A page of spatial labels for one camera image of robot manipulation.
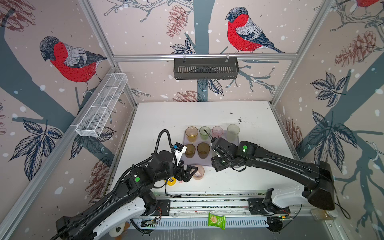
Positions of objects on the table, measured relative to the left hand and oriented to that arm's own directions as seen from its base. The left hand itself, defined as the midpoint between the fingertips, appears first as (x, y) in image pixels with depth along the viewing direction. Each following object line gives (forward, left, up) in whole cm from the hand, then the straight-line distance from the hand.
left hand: (190, 167), depth 67 cm
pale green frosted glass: (+32, -28, -17) cm, 46 cm away
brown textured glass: (+18, +1, -19) cm, 26 cm away
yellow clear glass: (+29, 0, -16) cm, 33 cm away
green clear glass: (+29, -8, -18) cm, 35 cm away
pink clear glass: (+31, -17, -16) cm, 39 cm away
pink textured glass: (+4, -5, -21) cm, 22 cm away
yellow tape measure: (-1, +11, -18) cm, 21 cm away
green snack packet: (-19, -12, -18) cm, 29 cm away
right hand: (+4, -11, -7) cm, 14 cm away
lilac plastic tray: (+19, -4, -11) cm, 22 cm away
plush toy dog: (-22, +33, -18) cm, 44 cm away
